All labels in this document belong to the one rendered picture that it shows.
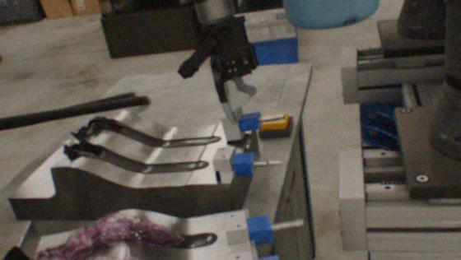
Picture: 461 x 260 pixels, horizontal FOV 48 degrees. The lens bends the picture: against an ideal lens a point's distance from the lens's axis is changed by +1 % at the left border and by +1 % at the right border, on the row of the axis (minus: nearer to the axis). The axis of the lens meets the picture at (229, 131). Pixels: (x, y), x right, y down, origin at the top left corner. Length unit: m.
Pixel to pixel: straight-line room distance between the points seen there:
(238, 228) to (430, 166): 0.33
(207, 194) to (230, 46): 0.30
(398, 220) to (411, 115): 0.17
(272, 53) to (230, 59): 3.13
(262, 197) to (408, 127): 0.40
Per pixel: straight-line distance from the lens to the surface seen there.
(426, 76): 1.17
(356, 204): 0.71
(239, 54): 1.02
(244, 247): 0.86
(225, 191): 0.98
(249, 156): 1.01
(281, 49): 4.15
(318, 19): 0.39
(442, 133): 0.70
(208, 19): 1.03
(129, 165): 1.11
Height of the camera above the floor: 1.39
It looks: 26 degrees down
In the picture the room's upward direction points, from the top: 10 degrees counter-clockwise
